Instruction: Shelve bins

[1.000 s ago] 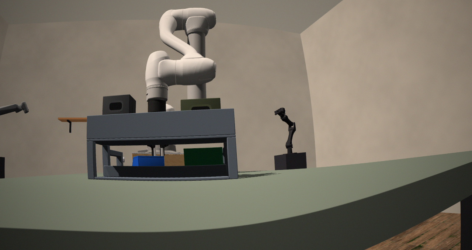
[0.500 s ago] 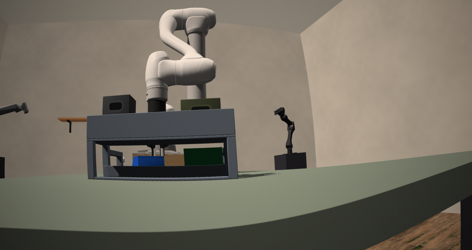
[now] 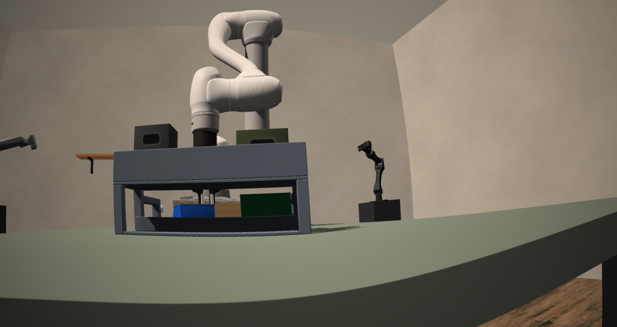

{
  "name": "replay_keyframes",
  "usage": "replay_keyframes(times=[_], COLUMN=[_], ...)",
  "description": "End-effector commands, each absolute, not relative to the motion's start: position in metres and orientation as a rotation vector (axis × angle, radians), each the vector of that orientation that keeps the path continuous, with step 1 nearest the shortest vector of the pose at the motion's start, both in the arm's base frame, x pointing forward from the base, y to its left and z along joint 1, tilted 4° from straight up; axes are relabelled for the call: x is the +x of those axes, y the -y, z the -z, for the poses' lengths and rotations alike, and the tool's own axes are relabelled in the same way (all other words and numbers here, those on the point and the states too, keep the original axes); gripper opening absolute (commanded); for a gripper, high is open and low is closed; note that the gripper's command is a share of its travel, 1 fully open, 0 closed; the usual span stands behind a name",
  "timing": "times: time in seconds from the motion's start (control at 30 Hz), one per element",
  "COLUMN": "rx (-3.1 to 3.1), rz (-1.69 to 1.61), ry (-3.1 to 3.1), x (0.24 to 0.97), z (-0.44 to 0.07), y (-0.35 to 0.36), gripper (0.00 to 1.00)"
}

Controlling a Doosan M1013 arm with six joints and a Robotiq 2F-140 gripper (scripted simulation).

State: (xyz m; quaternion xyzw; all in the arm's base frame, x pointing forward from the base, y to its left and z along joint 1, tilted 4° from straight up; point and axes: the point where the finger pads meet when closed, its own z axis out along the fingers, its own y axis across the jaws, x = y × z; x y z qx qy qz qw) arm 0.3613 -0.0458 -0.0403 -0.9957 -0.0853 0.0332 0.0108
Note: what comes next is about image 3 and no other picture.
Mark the olive green case with orange latches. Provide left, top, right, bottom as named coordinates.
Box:
left=236, top=128, right=289, bottom=145

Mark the green bin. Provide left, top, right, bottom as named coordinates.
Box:
left=240, top=192, right=292, bottom=217

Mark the blue bin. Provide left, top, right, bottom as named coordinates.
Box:
left=173, top=204, right=215, bottom=217

